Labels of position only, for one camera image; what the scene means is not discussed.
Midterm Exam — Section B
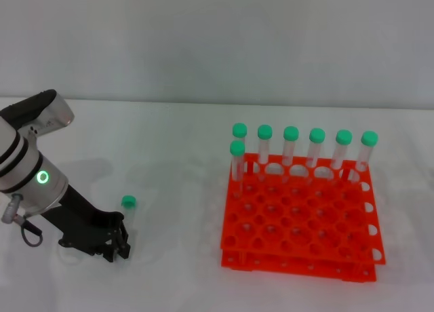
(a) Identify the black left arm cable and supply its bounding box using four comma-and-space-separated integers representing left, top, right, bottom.
1, 193, 43, 248

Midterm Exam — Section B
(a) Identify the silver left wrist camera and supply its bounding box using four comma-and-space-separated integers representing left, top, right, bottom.
0, 89, 75, 138

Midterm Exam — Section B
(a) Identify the orange test tube rack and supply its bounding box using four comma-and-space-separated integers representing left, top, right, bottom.
219, 152, 387, 283

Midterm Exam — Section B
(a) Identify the green capped clear test tube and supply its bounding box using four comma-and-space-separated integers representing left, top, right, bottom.
121, 194, 138, 231
282, 125, 300, 184
232, 122, 248, 176
229, 140, 246, 199
351, 130, 379, 184
330, 129, 353, 181
306, 128, 326, 184
256, 124, 273, 183

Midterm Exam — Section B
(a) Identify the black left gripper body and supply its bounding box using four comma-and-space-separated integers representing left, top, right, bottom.
39, 182, 125, 258

